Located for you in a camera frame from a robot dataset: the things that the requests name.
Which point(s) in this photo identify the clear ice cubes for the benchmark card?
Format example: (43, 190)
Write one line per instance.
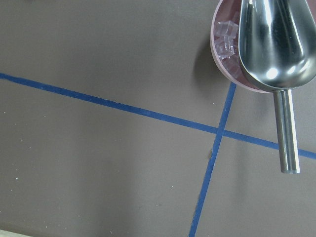
(226, 45)

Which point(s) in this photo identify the pink bowl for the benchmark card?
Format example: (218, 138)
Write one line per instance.
(225, 11)

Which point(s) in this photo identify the metal scoop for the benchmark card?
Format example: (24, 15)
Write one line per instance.
(277, 52)

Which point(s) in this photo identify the wooden cutting board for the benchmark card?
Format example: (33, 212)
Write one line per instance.
(11, 234)

